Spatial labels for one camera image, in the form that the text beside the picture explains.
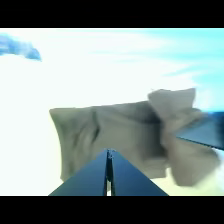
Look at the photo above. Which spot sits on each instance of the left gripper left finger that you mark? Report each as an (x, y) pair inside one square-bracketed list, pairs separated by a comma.
[(90, 180)]

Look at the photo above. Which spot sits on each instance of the brown garment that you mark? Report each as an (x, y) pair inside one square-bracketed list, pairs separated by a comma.
[(126, 130)]

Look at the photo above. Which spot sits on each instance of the blue garment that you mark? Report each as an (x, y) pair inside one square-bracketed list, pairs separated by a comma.
[(20, 48)]

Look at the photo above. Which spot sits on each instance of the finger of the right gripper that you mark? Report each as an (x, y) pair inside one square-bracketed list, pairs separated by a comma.
[(208, 131)]

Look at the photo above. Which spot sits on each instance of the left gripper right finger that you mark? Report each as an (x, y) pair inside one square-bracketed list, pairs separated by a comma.
[(130, 180)]

